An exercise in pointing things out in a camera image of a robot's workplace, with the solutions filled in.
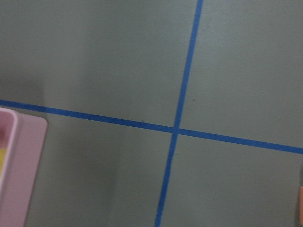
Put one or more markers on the orange foam block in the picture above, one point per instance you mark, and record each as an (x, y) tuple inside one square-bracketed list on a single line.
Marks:
[(301, 205)]

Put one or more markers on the pink plastic bin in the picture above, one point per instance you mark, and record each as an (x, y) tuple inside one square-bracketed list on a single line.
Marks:
[(23, 136)]

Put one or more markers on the yellow foam block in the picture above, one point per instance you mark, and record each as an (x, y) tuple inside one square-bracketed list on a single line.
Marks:
[(2, 159)]

